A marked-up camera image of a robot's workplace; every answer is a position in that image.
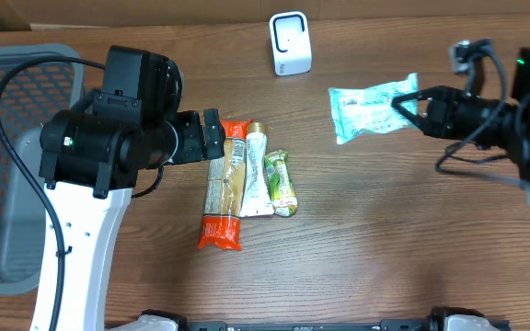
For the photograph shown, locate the teal wet wipes packet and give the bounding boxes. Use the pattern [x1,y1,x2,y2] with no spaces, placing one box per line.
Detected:
[328,73,419,144]

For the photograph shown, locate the orange pasta package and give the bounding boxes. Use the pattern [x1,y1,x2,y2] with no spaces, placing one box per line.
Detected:
[198,119,253,250]

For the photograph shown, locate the green snack packet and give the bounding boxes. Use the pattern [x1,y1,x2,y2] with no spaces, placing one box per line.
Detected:
[265,150,298,217]

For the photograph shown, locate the white tube gold cap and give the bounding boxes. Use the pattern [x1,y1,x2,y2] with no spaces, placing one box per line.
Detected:
[240,122,274,218]

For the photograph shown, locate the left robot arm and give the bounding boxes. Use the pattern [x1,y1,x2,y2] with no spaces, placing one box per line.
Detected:
[31,46,225,330]

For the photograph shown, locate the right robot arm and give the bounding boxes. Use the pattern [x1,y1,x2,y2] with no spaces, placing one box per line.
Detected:
[391,39,530,206]

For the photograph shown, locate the white barcode scanner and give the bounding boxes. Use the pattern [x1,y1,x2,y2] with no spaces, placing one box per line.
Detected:
[269,11,313,76]

